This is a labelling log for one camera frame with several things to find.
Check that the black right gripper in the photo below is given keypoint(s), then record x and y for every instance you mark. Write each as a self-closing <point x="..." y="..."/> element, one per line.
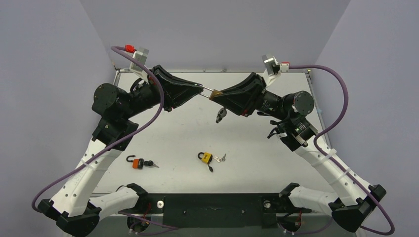
<point x="257" y="95"/>

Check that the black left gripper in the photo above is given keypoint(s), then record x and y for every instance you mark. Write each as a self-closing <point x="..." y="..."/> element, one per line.
<point x="177" y="94"/>

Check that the small brass padlock with keys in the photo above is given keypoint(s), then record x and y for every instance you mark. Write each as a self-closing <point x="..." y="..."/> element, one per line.
<point x="223" y="111"/>

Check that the yellow padlock with keys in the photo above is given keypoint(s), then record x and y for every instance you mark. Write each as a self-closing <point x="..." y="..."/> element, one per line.
<point x="207" y="158"/>

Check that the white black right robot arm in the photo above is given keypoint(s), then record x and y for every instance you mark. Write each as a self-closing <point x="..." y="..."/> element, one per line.
<point x="352" y="199"/>

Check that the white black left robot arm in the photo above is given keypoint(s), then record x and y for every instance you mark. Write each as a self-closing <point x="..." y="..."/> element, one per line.
<point x="73" y="208"/>

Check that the orange padlock with keys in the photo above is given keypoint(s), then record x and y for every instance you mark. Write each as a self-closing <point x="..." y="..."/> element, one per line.
<point x="140" y="163"/>

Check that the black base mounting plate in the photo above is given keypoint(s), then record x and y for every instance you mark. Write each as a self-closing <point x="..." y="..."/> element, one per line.
<point x="217" y="210"/>

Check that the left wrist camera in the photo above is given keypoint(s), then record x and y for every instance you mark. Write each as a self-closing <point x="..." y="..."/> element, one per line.
<point x="140" y="55"/>

